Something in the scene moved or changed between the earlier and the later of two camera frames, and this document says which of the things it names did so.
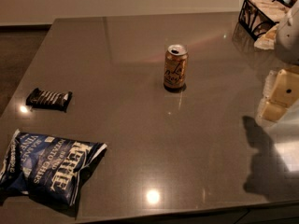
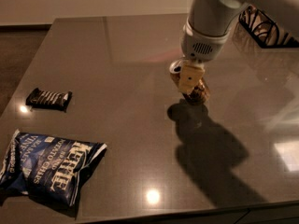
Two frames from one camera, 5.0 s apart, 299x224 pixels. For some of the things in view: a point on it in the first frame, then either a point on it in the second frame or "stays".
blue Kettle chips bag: x=46 y=170 stays
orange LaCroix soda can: x=176 y=65 → x=199 y=93
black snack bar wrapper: x=49 y=100 stays
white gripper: x=289 y=39 → x=199 y=48
